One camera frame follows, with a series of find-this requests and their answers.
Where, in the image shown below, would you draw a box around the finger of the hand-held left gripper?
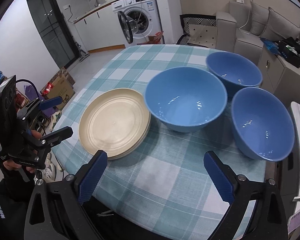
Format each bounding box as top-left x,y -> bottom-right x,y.
25,127 -> 74,155
16,96 -> 63,122

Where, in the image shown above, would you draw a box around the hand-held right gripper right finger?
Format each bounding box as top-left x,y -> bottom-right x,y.
203,151 -> 289,240

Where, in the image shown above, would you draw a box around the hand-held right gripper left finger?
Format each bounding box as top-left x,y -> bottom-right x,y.
24,150 -> 108,240

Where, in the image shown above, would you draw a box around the blue bowl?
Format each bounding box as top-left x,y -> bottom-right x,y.
206,52 -> 263,98
231,87 -> 295,162
144,67 -> 228,133

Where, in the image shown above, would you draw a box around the person's left forearm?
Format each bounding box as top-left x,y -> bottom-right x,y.
0,165 -> 40,240

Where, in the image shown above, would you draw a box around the person's left hand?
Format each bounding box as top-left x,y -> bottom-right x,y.
2,130 -> 42,175

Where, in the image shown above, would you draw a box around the cardboard box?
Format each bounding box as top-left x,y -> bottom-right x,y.
41,67 -> 75,110

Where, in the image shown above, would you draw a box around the purple bag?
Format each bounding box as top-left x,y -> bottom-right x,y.
24,85 -> 44,103

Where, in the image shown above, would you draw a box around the white shoe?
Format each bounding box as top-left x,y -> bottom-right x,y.
40,152 -> 57,183

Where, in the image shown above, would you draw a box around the teal checked tablecloth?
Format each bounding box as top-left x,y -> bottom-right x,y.
51,44 -> 268,240

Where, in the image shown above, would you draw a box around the dark glass door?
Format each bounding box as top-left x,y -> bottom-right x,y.
26,0 -> 79,69

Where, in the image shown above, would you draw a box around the white kitchen counter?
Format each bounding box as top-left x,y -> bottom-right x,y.
72,0 -> 127,54

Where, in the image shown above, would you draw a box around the beige cabinet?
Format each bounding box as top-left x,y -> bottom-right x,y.
257,40 -> 300,110

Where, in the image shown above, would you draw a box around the red gift boxes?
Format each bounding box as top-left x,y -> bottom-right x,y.
147,31 -> 164,44

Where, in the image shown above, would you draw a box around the white washing machine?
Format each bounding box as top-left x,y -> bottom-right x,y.
112,0 -> 163,49

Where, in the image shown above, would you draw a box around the blue plastic bag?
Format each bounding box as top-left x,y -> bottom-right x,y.
260,37 -> 280,55

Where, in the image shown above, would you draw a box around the long black box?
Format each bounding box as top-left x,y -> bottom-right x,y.
276,40 -> 300,68

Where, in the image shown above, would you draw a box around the cream dotted cushion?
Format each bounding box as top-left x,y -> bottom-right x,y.
187,24 -> 217,48

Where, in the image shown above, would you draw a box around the beige sofa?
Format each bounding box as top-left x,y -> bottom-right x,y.
215,1 -> 300,67

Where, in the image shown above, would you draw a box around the black jacket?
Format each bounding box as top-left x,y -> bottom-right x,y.
284,37 -> 300,55

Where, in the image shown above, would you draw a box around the black white striped cushion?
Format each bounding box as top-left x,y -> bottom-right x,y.
184,17 -> 217,34

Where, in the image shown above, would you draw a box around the grey cushion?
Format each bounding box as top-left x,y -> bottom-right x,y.
250,1 -> 270,37
261,7 -> 300,42

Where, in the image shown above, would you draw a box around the black cable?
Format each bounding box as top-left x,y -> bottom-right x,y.
15,79 -> 39,100

